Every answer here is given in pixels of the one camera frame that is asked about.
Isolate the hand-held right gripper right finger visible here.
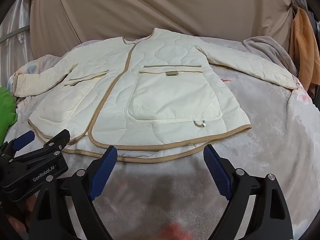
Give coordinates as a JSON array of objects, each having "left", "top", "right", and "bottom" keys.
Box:
[{"left": 203, "top": 144, "right": 293, "bottom": 240}]

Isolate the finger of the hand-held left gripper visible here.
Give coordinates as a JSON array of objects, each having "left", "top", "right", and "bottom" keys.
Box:
[
  {"left": 11, "top": 129, "right": 71, "bottom": 161},
  {"left": 0, "top": 130, "right": 36, "bottom": 164}
]

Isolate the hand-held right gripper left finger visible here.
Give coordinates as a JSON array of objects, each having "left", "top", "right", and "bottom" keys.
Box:
[{"left": 29, "top": 145, "right": 118, "bottom": 240}]

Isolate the cream quilted jacket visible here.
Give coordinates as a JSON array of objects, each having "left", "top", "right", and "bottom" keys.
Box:
[{"left": 14, "top": 27, "right": 299, "bottom": 164}]

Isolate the green cloth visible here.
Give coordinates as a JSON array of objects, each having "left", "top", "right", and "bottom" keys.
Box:
[{"left": 0, "top": 87, "right": 18, "bottom": 143}]

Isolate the grey floral fleece blanket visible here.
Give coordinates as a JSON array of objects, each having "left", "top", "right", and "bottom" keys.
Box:
[{"left": 5, "top": 36, "right": 320, "bottom": 240}]

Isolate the white satin curtain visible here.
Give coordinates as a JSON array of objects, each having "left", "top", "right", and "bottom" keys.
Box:
[{"left": 0, "top": 0, "right": 33, "bottom": 87}]

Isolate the orange hanging cloth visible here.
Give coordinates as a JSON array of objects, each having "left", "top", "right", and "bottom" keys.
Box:
[{"left": 288, "top": 7, "right": 320, "bottom": 98}]

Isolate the beige draped curtain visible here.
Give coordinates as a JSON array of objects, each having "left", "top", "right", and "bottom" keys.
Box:
[{"left": 29, "top": 0, "right": 294, "bottom": 61}]

